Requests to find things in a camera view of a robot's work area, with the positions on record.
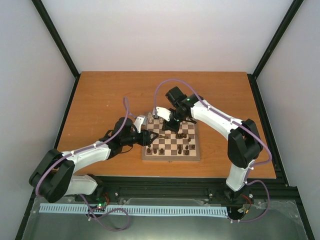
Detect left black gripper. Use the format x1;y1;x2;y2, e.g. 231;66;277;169
122;128;159;147

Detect wooden chess board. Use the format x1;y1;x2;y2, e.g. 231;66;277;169
141;112;201;162

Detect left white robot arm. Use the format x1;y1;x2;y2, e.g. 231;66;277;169
28;116;159;203

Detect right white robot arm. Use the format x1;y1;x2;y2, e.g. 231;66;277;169
153;86;263;192

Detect dark chess piece cluster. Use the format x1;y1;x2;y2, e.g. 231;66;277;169
142;132;199;158

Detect white chess pieces row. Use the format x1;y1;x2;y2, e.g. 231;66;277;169
147;112;163;124

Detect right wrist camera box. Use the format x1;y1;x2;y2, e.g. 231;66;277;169
154;106;172;122

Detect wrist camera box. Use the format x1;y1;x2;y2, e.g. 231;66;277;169
133;115;148;133
154;106;172;122

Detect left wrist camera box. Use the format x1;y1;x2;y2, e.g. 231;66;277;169
133;115;148;133

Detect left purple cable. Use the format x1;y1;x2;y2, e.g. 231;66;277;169
34;96;137;231

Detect purple cable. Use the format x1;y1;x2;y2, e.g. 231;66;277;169
153;79;273;223
34;96;137;231

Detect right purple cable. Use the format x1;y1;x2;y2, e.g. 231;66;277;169
153;79;273;223

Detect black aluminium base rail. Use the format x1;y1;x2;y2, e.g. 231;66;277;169
32;174;301;208

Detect light blue cable duct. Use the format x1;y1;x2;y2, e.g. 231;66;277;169
38;203;228;218

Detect left black frame post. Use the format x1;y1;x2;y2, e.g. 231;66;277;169
31;0;81;79

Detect black frame post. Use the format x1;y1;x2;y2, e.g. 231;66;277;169
252;0;304;80
31;0;81;79

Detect right black frame post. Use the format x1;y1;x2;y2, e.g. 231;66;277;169
252;0;304;80

